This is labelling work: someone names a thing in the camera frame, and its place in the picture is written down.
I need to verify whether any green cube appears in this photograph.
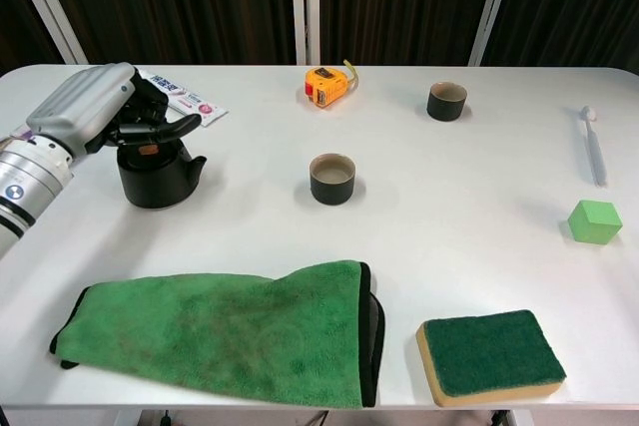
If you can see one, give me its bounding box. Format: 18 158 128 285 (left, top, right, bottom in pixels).
567 200 624 246

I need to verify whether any dark curtain panel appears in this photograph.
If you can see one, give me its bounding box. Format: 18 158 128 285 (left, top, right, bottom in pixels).
481 0 639 71
0 0 71 77
318 0 503 67
34 0 297 67

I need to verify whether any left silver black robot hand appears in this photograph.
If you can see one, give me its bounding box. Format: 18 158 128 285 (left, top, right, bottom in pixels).
25 62 204 156

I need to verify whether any dark ceramic cup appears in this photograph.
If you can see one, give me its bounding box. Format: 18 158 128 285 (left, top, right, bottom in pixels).
309 153 357 207
426 81 469 123

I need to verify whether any yellow tape measure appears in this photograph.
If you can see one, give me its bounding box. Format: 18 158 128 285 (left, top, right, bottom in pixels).
304 60 360 111

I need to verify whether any green microfibre cloth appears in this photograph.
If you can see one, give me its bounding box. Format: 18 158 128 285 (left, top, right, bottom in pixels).
48 259 386 410

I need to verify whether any white partition frame post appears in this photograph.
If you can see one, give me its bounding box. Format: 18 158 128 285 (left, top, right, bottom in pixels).
467 0 519 67
289 0 321 67
18 0 87 67

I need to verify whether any white toothpaste tube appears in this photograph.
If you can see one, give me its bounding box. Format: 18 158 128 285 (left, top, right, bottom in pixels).
137 68 230 129

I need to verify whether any green yellow sponge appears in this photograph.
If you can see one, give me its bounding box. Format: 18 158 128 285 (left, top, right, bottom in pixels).
416 309 568 408

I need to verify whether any black teapot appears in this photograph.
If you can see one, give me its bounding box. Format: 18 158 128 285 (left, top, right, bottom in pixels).
115 139 208 209

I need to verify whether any grey toothbrush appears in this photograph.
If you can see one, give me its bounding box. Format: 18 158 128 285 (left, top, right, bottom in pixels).
571 105 609 189

